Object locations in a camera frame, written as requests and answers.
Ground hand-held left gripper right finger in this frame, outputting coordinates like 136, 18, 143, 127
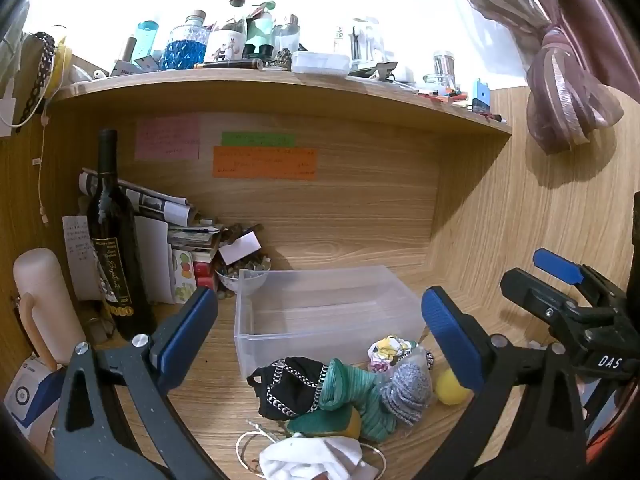
414, 286, 587, 480

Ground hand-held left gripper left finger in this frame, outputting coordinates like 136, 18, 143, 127
52, 286, 226, 480

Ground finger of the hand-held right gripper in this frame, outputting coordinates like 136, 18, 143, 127
532, 248, 632, 306
500, 268, 583, 328

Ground yellow ball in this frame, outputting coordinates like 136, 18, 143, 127
434, 369, 473, 406

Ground fruit printed box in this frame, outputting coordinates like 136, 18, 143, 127
170, 247, 198, 303

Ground red small box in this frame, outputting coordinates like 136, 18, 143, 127
192, 259, 219, 292

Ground white yellow patterned cloth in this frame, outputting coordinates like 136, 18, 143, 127
367, 334, 418, 373

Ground white bowl of pebbles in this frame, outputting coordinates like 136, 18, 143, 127
215, 255, 272, 297

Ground white booklet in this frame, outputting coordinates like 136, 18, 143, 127
134, 215, 173, 306

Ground stack of papers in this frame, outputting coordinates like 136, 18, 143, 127
167, 217, 222, 252

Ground white card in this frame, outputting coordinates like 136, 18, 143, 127
218, 232, 262, 266

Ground dark wine bottle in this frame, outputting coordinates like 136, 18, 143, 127
86, 129, 158, 341

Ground green knitted cloth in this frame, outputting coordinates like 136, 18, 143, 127
320, 358, 398, 443

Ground clear plastic bin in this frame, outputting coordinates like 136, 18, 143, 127
234, 265, 426, 381

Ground rolled newspaper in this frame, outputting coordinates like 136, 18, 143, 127
77, 167, 198, 228

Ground white handwritten note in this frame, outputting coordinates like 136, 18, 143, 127
62, 215, 101, 301

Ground cream plastic bottle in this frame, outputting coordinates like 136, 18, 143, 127
13, 249, 88, 366

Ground white and blue box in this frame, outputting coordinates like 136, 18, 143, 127
2, 355, 66, 453

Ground mauve tied curtain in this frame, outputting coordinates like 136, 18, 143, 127
439, 0, 640, 156

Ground orange sticky note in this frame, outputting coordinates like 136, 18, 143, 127
212, 146, 318, 180

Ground pink sticky note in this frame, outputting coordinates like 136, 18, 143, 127
135, 116, 201, 162

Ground green sticky note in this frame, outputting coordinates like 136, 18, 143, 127
221, 131, 297, 148

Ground small glass jar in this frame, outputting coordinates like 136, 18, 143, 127
432, 51, 457, 86

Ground wooden shelf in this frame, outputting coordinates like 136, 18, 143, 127
50, 67, 513, 136

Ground dark brown pen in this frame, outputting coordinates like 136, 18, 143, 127
194, 59, 263, 70

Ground small grey box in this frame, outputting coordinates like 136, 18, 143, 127
111, 56, 161, 77

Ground blue faceted glass bottle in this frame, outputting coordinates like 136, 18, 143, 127
160, 9, 211, 71

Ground white labelled corked bottle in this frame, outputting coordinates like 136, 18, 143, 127
204, 0, 251, 63

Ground teal bottle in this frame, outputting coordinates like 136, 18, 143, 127
134, 21, 161, 61

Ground white plastic box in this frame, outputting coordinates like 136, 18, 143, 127
291, 51, 352, 78

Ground yellow round object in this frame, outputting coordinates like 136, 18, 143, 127
52, 40, 73, 96

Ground clear glass with pens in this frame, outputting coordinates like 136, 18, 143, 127
350, 17, 383, 62

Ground green and white bottle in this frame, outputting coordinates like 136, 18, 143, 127
245, 0, 277, 58

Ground black lace band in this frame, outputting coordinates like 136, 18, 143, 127
15, 31, 55, 133

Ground clear glass bottle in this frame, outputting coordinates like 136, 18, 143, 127
274, 14, 301, 53

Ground black cloth with chain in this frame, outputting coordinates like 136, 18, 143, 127
246, 356, 331, 422

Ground white cord loop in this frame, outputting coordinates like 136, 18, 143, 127
236, 421, 388, 480

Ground white charging cable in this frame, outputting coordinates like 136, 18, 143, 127
36, 102, 52, 226

